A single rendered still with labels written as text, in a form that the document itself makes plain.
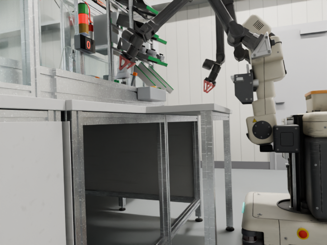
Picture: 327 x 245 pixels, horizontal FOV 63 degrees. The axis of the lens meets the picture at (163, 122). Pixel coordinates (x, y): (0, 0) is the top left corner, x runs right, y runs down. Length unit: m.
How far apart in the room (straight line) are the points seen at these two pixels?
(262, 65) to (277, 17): 3.11
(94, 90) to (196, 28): 3.90
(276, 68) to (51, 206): 1.33
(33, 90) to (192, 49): 4.10
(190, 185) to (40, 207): 1.63
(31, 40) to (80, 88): 0.25
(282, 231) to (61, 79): 1.19
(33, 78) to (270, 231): 1.23
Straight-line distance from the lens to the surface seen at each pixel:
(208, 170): 1.17
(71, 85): 0.92
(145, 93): 1.29
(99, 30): 3.06
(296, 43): 4.58
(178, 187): 2.28
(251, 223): 1.51
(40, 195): 0.75
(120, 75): 1.56
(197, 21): 4.84
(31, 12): 0.81
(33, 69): 0.77
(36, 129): 0.73
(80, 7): 1.56
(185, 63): 4.70
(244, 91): 1.59
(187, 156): 2.21
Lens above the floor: 0.79
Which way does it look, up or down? level
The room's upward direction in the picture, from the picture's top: 2 degrees counter-clockwise
